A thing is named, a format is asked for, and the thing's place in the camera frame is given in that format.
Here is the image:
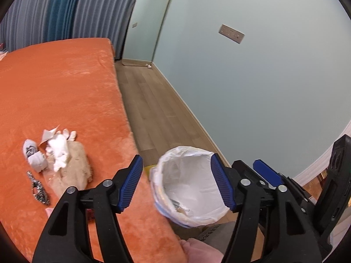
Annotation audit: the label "grey floor mat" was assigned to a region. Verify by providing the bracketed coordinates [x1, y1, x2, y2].
[197, 221, 236, 254]

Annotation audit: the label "rolled white grey sock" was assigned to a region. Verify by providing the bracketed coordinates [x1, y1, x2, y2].
[23, 139, 48, 173]

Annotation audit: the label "white lined trash bin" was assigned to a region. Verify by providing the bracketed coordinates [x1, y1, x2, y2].
[149, 146, 228, 229]

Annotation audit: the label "white paper receipt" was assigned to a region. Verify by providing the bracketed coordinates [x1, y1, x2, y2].
[39, 126, 59, 146]

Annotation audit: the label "brown wall switch panel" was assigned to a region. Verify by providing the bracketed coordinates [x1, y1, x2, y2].
[219, 24, 245, 44]

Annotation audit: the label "grey blue curtains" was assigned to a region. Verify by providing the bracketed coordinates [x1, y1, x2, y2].
[1, 0, 135, 59]

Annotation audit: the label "white cotton glove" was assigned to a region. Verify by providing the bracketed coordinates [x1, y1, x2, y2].
[45, 129, 77, 172]

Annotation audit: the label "orange bed blanket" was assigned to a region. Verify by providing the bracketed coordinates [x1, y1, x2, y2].
[1, 38, 187, 262]

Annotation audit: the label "standing floor mirror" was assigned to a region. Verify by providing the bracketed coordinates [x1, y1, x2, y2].
[122, 0, 170, 67]

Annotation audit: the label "black white patterned band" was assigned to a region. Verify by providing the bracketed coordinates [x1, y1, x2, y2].
[26, 171, 50, 206]

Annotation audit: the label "pink wrapper packet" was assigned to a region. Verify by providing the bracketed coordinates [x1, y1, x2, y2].
[45, 208, 54, 218]

